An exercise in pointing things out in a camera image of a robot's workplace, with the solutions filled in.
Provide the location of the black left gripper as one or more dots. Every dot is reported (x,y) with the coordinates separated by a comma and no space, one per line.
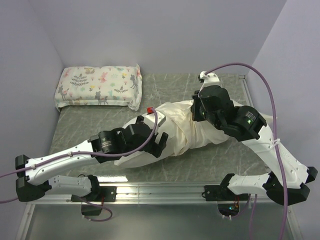
(155,148)

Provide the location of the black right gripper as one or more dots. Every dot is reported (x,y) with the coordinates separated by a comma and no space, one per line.
(196,115)

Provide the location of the cream satin pillowcase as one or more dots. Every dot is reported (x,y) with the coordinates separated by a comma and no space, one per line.
(184,133)

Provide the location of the white pillow insert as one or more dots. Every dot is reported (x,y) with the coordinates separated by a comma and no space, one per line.
(137,159)

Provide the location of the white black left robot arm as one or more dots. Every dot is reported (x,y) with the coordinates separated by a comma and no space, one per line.
(37,177)

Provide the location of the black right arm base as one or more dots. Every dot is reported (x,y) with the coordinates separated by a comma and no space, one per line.
(230,205)

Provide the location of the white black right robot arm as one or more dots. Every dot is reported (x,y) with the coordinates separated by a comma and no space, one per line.
(287,175)

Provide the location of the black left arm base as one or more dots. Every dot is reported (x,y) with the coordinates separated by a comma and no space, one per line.
(95,200)

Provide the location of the animal print patterned pillow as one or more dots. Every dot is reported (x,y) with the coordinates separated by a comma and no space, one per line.
(100,86)

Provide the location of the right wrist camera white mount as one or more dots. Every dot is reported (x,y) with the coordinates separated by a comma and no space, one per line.
(209,79)

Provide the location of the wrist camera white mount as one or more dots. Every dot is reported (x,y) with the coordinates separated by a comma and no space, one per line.
(209,79)
(154,116)

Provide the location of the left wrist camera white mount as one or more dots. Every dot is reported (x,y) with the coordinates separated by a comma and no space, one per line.
(154,116)

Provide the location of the aluminium mounting rail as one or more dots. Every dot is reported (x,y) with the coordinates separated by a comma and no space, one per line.
(152,193)

